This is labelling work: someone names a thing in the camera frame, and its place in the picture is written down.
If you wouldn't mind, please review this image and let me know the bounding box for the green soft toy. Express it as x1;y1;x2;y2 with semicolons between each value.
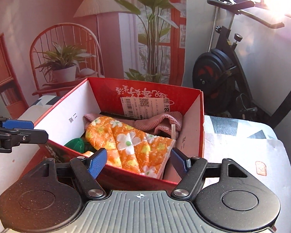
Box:
64;138;95;154

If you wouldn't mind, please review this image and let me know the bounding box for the patterned table cloth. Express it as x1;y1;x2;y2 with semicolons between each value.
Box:
0;92;291;232

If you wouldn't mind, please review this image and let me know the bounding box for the black exercise bike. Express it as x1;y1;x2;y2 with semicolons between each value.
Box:
192;0;291;129

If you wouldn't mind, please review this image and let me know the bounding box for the printed living room backdrop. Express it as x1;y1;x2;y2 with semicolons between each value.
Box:
0;0;187;118

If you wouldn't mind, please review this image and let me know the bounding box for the orange floral oven mitt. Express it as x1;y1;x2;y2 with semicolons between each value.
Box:
84;114;176;179

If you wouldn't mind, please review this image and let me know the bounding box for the pink knitted cloth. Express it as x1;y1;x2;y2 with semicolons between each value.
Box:
83;110;184;137

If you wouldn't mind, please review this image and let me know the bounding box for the red strawberry cardboard box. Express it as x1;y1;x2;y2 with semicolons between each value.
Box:
19;77;206;192

